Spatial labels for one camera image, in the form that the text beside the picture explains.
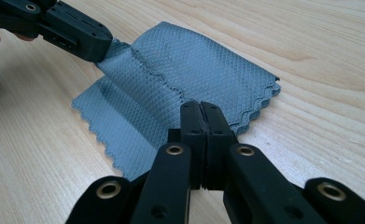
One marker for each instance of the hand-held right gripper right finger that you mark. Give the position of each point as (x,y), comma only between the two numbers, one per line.
(217,137)

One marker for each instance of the grey textured cloth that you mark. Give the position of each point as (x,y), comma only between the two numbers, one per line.
(158,84)

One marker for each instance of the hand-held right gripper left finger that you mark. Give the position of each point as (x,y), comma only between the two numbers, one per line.
(193,140)

